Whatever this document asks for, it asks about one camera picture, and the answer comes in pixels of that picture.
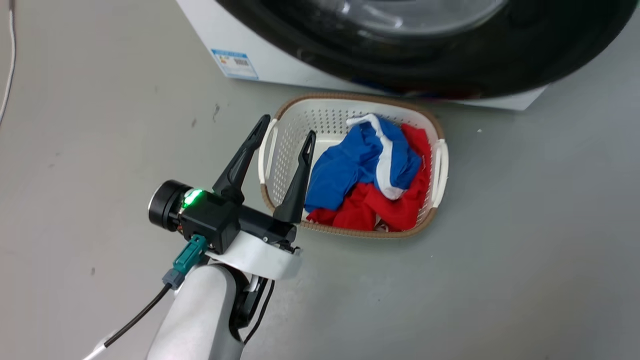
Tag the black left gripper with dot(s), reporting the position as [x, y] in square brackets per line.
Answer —
[260, 255]

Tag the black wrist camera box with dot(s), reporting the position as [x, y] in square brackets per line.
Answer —
[210, 220]

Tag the red garment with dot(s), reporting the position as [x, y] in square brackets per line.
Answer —
[390, 207]

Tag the black round washing machine door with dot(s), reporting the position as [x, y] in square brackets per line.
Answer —
[450, 55]

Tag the white perforated laundry basket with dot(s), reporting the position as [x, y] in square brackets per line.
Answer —
[292, 130]

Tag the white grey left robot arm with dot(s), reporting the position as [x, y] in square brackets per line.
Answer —
[200, 315]

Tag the blue garment with white stripe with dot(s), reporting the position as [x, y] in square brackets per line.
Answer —
[345, 165]

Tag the blue white energy label sticker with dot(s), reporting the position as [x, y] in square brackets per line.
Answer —
[235, 64]

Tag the white washing machine body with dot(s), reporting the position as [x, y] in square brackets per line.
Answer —
[280, 55]

